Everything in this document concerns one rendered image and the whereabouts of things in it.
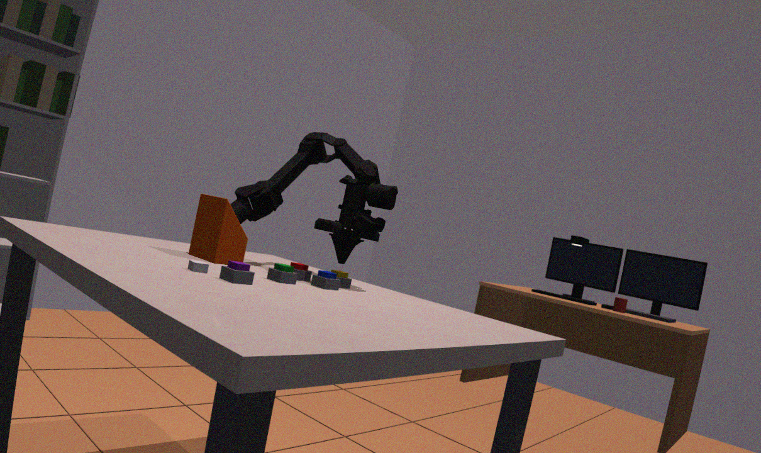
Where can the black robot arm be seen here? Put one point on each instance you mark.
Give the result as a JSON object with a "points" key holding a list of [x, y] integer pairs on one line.
{"points": [[265, 196]]}

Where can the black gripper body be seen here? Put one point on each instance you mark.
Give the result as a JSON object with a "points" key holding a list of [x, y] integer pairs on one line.
{"points": [[337, 227]]}

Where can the blue button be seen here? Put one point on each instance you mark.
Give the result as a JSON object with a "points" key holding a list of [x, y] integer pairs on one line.
{"points": [[325, 280]]}

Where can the green button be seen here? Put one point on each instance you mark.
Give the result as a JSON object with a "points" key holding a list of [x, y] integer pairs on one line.
{"points": [[282, 273]]}

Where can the red button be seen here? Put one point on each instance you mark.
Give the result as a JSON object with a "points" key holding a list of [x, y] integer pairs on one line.
{"points": [[302, 271]]}

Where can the yellow button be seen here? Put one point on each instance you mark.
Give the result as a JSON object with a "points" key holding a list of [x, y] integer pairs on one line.
{"points": [[345, 282]]}

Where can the purple button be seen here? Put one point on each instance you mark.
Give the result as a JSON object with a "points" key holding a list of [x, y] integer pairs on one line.
{"points": [[237, 273]]}

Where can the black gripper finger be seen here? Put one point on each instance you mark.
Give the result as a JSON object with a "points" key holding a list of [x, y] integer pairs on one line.
{"points": [[340, 243], [350, 247]]}

